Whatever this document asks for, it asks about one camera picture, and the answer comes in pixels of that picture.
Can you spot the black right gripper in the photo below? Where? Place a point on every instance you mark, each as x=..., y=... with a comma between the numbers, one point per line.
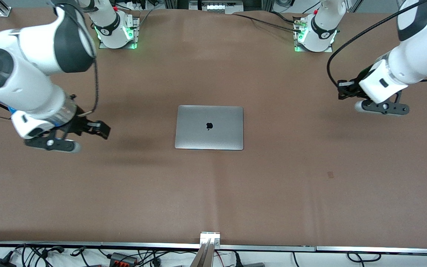
x=79, y=124

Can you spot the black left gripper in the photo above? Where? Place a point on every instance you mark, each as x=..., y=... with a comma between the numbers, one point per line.
x=351, y=90

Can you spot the silver grey laptop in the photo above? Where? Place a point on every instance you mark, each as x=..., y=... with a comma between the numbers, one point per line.
x=198, y=129

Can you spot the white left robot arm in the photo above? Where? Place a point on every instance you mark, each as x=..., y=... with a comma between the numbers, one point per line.
x=413, y=63

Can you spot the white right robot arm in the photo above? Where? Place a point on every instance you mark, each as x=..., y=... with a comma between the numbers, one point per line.
x=17, y=85

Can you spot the brown table cover mat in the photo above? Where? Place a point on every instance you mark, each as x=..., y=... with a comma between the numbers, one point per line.
x=213, y=193

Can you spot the black red power strip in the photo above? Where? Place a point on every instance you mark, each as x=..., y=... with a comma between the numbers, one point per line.
x=122, y=259

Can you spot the white power strip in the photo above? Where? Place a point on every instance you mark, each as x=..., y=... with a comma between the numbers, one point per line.
x=217, y=6

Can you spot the aluminium corner extrusion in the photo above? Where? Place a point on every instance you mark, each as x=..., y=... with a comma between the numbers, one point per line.
x=1, y=8

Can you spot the black power adapter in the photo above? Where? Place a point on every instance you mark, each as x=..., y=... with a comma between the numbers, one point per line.
x=0, y=263

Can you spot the grey box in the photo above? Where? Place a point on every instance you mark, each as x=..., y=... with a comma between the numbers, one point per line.
x=252, y=264

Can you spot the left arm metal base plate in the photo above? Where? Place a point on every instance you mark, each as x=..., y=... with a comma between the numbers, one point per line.
x=295, y=40

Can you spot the aluminium table edge rail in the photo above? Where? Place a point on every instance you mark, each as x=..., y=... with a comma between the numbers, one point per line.
x=87, y=244

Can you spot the aluminium extrusion post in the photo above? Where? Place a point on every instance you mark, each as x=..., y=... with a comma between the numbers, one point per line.
x=207, y=256

